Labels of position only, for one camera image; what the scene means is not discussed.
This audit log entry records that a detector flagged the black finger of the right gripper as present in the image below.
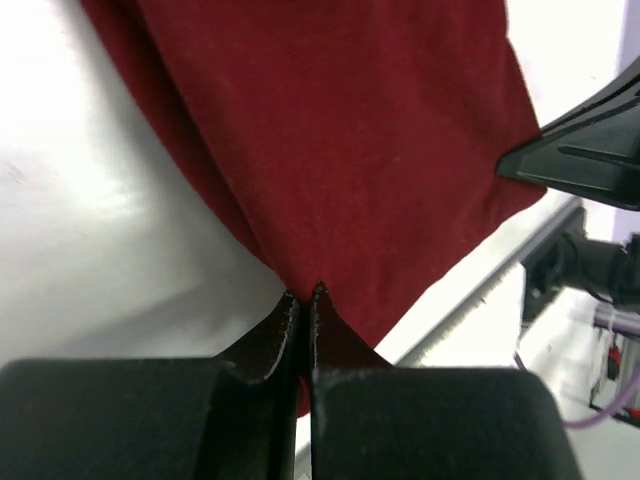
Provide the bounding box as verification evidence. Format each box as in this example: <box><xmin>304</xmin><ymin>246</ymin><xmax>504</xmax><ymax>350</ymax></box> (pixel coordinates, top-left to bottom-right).
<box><xmin>496</xmin><ymin>60</ymin><xmax>639</xmax><ymax>210</ymax></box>

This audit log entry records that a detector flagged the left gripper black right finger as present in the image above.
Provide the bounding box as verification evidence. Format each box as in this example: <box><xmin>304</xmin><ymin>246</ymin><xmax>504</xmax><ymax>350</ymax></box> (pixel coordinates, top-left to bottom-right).
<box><xmin>309</xmin><ymin>284</ymin><xmax>581</xmax><ymax>479</ymax></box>

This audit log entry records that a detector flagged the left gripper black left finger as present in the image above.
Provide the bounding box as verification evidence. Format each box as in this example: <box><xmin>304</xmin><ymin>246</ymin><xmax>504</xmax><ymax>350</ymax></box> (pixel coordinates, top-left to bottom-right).
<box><xmin>1</xmin><ymin>295</ymin><xmax>300</xmax><ymax>479</ymax></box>

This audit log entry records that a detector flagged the dark red t-shirt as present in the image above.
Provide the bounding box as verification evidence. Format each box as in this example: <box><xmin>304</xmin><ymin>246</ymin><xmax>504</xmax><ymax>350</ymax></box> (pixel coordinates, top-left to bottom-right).
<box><xmin>79</xmin><ymin>0</ymin><xmax>548</xmax><ymax>419</ymax></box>

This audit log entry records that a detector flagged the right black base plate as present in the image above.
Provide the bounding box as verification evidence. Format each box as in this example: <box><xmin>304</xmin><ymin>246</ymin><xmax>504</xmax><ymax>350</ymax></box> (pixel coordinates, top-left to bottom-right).
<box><xmin>521</xmin><ymin>206</ymin><xmax>585</xmax><ymax>326</ymax></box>

